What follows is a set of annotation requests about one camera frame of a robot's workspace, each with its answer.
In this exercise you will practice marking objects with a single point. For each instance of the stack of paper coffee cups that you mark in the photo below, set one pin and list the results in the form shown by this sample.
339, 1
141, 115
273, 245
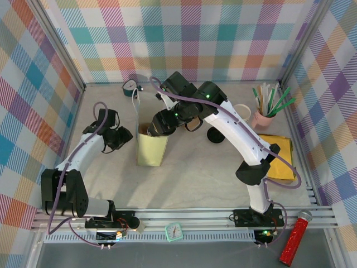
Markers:
245, 111

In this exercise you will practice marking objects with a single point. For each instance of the yellow paper napkins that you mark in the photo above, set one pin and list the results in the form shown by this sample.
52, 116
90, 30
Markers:
281, 150

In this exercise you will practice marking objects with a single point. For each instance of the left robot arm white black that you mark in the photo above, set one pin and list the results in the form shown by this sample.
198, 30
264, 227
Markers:
83, 145

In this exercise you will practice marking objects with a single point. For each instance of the black plastic cup lid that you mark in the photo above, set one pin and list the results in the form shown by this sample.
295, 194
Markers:
216, 137

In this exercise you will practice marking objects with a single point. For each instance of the dark teal alarm clock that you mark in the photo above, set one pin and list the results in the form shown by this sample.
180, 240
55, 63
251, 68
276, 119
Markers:
129, 88

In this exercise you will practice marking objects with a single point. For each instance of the green plastic stir stick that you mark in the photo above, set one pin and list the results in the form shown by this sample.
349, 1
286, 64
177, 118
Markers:
256, 96
285, 106
281, 100

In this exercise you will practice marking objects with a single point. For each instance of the pink holder cup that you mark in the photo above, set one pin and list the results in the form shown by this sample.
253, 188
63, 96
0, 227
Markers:
263, 121

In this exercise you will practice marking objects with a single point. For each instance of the white and green stir stick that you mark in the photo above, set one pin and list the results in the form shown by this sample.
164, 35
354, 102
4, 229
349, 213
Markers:
274, 97

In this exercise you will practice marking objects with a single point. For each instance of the small beige spool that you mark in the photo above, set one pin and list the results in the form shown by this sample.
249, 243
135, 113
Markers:
140, 226

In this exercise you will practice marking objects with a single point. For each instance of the mint green square clock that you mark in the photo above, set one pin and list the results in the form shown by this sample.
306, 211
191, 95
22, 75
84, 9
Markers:
173, 232

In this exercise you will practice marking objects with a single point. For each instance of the red glitter tube silver cap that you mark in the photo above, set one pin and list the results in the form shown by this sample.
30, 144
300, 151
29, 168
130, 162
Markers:
293, 243

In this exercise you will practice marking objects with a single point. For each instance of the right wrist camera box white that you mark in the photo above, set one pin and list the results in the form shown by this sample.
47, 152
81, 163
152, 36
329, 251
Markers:
166, 101

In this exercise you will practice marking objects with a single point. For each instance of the aluminium side rail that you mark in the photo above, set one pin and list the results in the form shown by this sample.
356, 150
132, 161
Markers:
73, 125
294, 125

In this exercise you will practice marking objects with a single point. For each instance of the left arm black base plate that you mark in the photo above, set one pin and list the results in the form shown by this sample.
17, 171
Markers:
125, 216

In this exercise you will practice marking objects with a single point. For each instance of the aluminium frame post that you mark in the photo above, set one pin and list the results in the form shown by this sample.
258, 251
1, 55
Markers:
302, 42
62, 47

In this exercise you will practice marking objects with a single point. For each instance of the aluminium frame rail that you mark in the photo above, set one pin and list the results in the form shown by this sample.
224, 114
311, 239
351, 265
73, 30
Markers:
195, 216

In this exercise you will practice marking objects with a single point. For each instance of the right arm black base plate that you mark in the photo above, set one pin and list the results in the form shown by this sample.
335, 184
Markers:
242, 217

